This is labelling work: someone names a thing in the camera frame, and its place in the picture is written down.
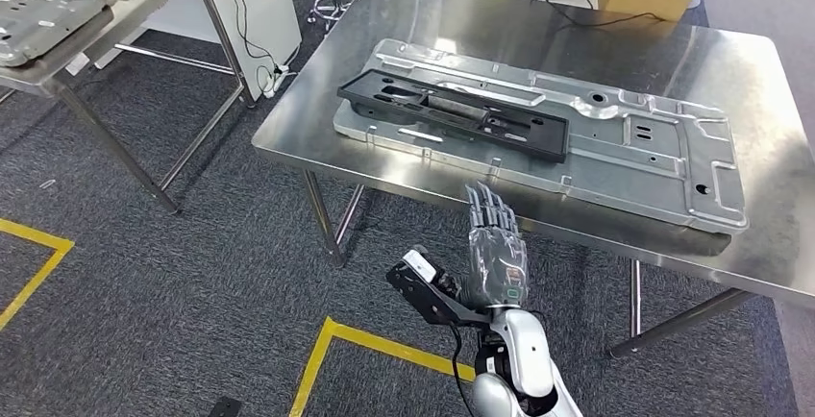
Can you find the black plastic license plate frame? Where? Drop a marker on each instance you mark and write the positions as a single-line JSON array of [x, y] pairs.
[[551, 140]]

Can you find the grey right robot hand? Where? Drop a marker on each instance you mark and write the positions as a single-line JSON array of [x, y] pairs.
[[496, 261]]

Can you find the small white floor scrap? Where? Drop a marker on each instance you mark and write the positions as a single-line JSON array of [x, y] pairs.
[[48, 183]]

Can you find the stainless steel workbench table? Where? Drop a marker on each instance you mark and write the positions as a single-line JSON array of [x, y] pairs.
[[732, 64]]

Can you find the yellow floor tape outline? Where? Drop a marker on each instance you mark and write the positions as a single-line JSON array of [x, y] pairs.
[[382, 344], [48, 255]]

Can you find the black robot foot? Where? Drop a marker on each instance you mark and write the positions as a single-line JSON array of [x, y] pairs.
[[226, 408]]

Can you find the stamped silver metal panel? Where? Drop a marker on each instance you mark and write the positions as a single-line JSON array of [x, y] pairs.
[[44, 16], [637, 166]]

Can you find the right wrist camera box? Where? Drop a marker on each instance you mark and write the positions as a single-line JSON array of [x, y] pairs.
[[420, 266]]

